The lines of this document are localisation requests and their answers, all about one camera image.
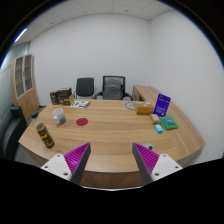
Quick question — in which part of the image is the clear bottle with black cap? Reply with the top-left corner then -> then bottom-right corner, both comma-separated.
35,122 -> 56,149

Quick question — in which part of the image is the green flat box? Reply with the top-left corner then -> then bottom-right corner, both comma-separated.
159,115 -> 179,131

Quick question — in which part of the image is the yellowish snack packet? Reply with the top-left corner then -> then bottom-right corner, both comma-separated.
149,113 -> 161,125

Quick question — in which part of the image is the black sofa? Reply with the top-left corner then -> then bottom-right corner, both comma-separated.
0,105 -> 27,160

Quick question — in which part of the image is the white and grey mug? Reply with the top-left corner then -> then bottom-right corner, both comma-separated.
52,107 -> 67,126

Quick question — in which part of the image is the wide dark brown box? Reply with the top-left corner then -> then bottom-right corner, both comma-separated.
57,87 -> 73,99

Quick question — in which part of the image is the orange wooden tissue box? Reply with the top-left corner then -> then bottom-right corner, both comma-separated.
134,102 -> 155,116

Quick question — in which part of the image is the purple standing sign card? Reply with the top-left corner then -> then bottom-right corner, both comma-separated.
153,93 -> 172,118

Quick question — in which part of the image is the wooden cabinet with glass doors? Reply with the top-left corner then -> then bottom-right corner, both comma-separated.
10,54 -> 40,122

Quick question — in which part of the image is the rectangular ceiling light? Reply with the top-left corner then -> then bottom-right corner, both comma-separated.
13,27 -> 29,44

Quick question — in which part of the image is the wooden side desk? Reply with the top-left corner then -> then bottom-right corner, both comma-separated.
132,84 -> 161,103

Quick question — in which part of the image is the brown cardboard box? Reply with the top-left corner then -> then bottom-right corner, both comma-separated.
58,94 -> 75,107

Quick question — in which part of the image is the grey mesh office chair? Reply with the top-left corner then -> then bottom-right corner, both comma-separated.
94,75 -> 133,101

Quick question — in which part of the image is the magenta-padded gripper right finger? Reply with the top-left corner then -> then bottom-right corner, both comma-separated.
131,142 -> 184,186

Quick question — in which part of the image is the round grey patterned mat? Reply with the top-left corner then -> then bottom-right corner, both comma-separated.
123,100 -> 138,111

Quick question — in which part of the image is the black office chair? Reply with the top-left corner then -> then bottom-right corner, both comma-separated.
73,77 -> 96,100

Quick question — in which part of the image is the small blue packet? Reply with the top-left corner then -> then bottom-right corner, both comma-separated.
154,123 -> 164,134

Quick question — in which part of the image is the white printed leaflet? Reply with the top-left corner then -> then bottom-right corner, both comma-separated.
69,100 -> 91,109

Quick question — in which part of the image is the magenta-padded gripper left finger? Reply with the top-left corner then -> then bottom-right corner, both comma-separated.
40,142 -> 92,186

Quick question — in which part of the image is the small dark brown box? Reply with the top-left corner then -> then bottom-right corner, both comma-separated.
49,89 -> 60,106

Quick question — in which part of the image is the flat round red coaster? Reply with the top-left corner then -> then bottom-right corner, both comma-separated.
75,117 -> 89,127

